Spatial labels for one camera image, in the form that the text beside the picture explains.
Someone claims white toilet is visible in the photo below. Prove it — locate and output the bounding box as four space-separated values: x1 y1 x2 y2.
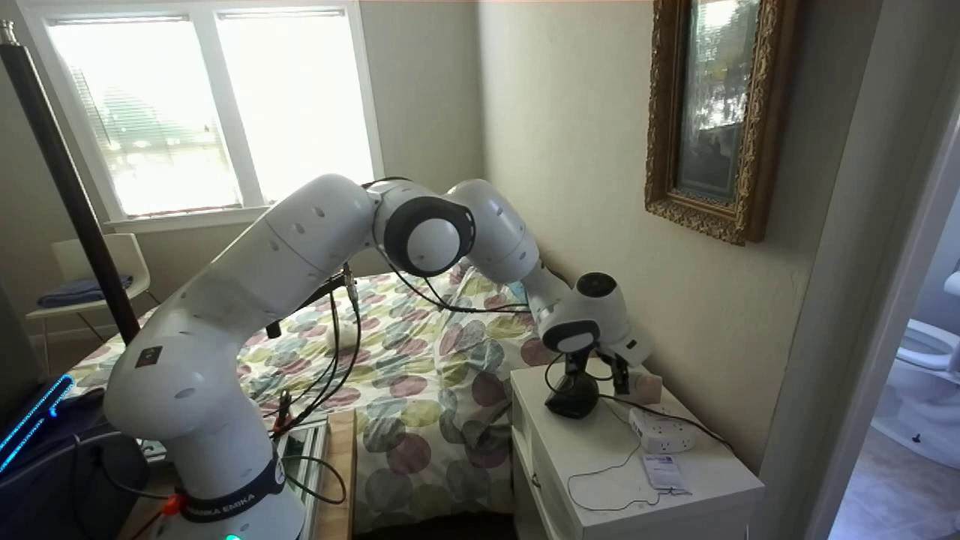
874 264 960 474

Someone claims white nightstand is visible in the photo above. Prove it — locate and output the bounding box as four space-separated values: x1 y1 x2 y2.
506 360 767 540

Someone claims floral bedspread bed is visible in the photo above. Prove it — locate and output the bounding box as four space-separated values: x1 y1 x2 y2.
68 260 563 537

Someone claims white chair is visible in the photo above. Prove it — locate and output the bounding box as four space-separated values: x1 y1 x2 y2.
25 230 155 339

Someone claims white round device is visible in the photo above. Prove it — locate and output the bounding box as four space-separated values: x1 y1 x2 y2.
627 406 701 457

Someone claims thin dark cable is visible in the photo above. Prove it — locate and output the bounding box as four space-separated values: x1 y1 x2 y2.
593 392 742 449

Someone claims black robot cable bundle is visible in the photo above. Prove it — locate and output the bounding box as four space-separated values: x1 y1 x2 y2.
260 178 534 506

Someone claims small white box device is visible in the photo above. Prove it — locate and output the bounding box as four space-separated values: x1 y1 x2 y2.
627 368 667 407

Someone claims flat white device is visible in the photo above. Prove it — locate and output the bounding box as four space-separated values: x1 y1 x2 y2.
643 454 695 500

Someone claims white framed window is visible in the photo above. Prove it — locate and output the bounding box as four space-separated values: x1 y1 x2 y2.
13 0 387 235

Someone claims gold framed mirror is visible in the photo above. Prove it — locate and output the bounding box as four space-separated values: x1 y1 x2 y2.
643 0 804 249

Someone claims black pole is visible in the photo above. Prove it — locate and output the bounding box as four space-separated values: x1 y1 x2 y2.
0 23 143 349

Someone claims blue seat cushion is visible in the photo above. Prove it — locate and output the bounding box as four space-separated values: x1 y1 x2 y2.
37 276 134 311

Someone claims black round object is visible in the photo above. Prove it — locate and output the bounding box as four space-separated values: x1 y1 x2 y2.
544 376 603 424

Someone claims dark case with blue light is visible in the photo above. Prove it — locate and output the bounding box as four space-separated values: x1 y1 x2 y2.
0 368 152 540

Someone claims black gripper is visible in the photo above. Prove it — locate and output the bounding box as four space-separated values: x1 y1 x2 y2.
603 344 636 397

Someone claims wooden board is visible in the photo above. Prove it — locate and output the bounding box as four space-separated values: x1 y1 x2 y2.
314 407 360 540

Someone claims white door frame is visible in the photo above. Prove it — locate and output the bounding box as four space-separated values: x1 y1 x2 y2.
804 92 960 540

